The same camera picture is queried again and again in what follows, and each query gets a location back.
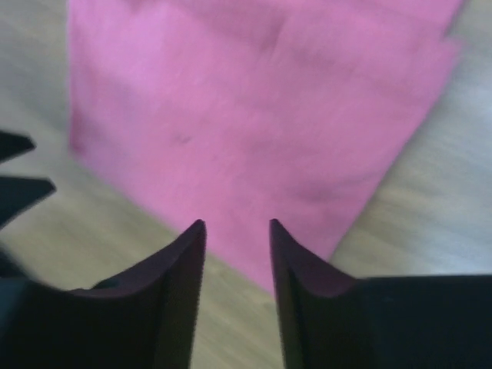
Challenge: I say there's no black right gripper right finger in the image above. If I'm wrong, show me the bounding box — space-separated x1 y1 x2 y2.
270 220 491 368

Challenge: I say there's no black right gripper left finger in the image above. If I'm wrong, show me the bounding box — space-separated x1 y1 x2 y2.
1 220 206 368

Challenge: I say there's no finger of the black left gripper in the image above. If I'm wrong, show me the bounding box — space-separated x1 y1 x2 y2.
1 176 56 228
0 131 35 161

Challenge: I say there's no pink t shirt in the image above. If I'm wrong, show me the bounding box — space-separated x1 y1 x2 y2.
68 1 460 291

